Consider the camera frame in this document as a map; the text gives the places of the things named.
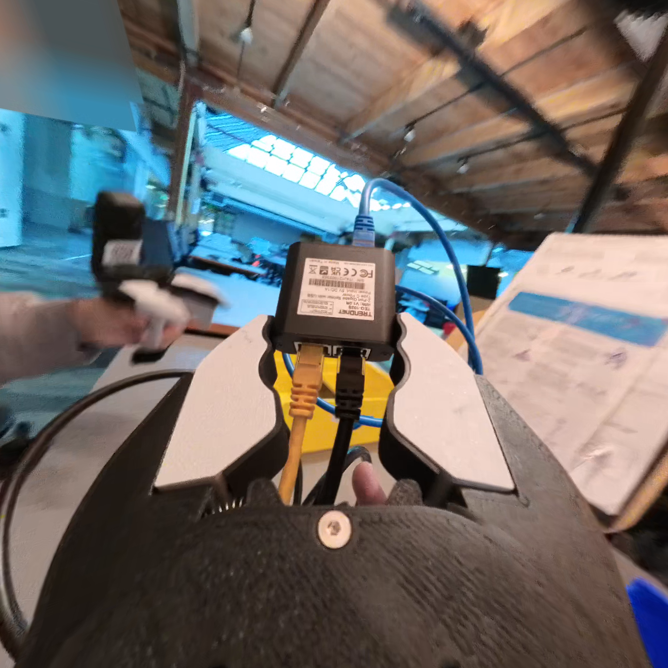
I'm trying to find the black monitor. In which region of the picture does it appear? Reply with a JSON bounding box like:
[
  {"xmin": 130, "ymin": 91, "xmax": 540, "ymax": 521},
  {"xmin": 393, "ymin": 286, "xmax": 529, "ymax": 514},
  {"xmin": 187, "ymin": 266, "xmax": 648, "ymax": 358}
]
[{"xmin": 466, "ymin": 264, "xmax": 503, "ymax": 302}]

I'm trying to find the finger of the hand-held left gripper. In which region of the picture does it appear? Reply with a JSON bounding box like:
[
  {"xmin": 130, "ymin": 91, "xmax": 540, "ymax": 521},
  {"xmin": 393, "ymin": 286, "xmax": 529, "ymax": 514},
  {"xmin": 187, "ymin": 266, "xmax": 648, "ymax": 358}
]
[
  {"xmin": 119, "ymin": 281, "xmax": 191, "ymax": 327},
  {"xmin": 169, "ymin": 274, "xmax": 230, "ymax": 329}
]

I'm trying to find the black ethernet cable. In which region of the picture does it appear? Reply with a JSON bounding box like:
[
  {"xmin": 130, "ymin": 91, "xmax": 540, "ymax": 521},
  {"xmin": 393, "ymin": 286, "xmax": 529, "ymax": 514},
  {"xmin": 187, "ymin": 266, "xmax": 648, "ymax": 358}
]
[{"xmin": 303, "ymin": 349, "xmax": 374, "ymax": 506}]

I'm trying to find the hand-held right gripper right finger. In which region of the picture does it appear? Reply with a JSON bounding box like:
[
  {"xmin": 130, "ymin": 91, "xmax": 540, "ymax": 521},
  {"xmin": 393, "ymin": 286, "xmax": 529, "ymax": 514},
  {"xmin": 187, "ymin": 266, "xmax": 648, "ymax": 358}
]
[{"xmin": 378, "ymin": 312, "xmax": 517, "ymax": 504}]

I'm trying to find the thin black cable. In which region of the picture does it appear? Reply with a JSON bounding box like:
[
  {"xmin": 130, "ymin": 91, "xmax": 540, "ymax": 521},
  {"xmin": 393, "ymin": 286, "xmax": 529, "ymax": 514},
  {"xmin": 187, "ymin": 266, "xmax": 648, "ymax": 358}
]
[{"xmin": 0, "ymin": 368, "xmax": 196, "ymax": 661}]

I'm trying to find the person's right hand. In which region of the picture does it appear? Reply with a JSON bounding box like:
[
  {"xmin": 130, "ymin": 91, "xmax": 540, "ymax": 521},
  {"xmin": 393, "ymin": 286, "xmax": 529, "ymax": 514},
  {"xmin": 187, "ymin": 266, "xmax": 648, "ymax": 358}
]
[{"xmin": 352, "ymin": 462, "xmax": 388, "ymax": 506}]

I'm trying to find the person's left hand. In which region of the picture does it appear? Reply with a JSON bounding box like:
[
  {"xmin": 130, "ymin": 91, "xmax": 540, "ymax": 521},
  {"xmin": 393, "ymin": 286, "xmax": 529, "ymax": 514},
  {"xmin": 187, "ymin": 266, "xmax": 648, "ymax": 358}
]
[{"xmin": 73, "ymin": 296, "xmax": 184, "ymax": 351}]

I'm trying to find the printed paper sheet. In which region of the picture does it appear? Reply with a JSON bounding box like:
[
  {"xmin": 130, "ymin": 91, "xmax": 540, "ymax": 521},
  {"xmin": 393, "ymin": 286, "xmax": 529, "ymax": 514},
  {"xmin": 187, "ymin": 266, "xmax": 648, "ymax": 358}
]
[{"xmin": 459, "ymin": 232, "xmax": 668, "ymax": 533}]

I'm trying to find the blue plastic bin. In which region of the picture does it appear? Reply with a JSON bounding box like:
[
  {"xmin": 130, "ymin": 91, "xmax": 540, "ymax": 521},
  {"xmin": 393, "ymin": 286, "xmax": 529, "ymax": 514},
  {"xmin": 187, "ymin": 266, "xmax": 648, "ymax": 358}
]
[{"xmin": 625, "ymin": 576, "xmax": 668, "ymax": 668}]

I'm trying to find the blue ethernet cable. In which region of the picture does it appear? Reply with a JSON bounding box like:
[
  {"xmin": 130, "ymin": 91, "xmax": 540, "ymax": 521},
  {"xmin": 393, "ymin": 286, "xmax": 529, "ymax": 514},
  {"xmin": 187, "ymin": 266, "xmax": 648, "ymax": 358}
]
[{"xmin": 282, "ymin": 177, "xmax": 483, "ymax": 430}]

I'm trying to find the person's left forearm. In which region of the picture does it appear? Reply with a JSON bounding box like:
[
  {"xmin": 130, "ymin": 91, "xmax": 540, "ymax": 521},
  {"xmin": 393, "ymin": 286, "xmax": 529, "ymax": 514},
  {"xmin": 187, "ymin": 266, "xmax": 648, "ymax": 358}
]
[{"xmin": 0, "ymin": 291, "xmax": 100, "ymax": 388}]

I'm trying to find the grey desk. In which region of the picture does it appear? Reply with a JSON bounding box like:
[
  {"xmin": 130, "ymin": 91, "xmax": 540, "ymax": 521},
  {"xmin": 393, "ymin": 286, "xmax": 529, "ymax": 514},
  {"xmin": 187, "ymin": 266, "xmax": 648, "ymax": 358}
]
[{"xmin": 0, "ymin": 326, "xmax": 668, "ymax": 653}]

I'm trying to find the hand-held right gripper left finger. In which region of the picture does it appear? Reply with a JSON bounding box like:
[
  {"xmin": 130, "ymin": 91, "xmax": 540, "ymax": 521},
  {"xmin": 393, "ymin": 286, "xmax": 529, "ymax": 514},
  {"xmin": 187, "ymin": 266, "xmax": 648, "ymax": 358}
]
[{"xmin": 152, "ymin": 315, "xmax": 292, "ymax": 504}]

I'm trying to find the yellow ethernet cable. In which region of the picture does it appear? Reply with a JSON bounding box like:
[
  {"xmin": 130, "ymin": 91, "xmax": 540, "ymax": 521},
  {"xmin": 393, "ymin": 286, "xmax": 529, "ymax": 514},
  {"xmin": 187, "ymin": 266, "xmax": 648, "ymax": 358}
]
[{"xmin": 278, "ymin": 344, "xmax": 325, "ymax": 504}]

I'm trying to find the black network splitter box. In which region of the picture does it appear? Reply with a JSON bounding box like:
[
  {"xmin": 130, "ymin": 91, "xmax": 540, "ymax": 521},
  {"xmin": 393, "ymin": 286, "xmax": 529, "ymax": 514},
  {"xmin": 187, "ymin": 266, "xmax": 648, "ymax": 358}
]
[{"xmin": 271, "ymin": 241, "xmax": 398, "ymax": 362}]

